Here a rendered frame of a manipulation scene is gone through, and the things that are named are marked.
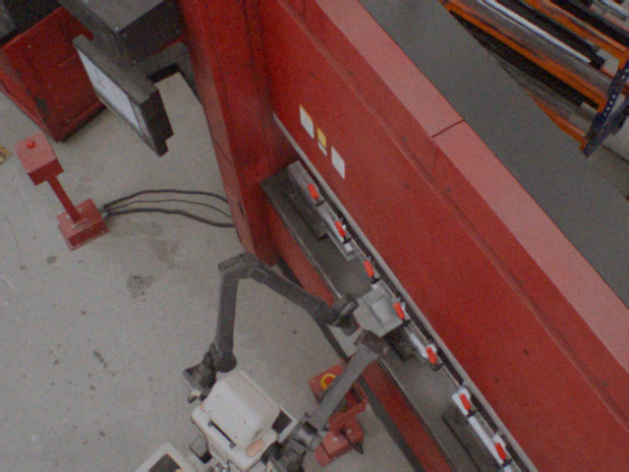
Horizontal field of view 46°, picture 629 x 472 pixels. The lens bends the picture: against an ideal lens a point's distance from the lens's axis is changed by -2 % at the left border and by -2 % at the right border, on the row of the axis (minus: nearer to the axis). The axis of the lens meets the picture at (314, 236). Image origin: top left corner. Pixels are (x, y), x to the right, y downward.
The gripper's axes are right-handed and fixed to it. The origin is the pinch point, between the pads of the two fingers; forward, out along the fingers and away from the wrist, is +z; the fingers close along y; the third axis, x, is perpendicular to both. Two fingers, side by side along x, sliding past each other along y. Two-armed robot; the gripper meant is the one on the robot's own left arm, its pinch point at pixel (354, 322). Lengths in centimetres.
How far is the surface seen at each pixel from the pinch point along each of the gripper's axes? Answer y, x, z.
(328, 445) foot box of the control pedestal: -19, 65, 68
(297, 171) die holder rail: 75, -13, 15
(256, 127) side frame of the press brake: 85, -17, -18
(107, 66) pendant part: 119, 4, -66
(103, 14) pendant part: 109, -16, -95
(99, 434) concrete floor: 49, 155, 33
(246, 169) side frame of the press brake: 85, 2, 1
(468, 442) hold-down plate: -60, -5, 17
